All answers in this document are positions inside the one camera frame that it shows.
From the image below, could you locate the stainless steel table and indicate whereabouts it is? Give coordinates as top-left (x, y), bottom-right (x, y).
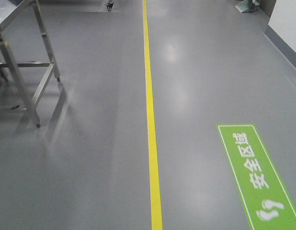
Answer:
top-left (0, 0), bottom-right (61, 129)

